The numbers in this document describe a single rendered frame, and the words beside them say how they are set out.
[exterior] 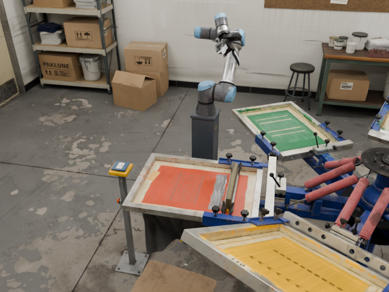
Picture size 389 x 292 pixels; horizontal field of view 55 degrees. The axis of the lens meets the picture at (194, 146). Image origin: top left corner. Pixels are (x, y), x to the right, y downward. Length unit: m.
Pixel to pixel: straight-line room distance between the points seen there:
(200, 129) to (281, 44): 3.34
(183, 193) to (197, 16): 3.94
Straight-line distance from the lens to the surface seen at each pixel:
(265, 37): 5.87
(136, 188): 2.38
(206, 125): 2.73
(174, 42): 6.10
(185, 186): 2.42
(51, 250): 3.54
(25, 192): 4.28
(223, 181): 2.46
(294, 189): 2.33
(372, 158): 2.26
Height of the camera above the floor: 2.44
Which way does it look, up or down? 32 degrees down
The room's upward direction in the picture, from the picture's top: straight up
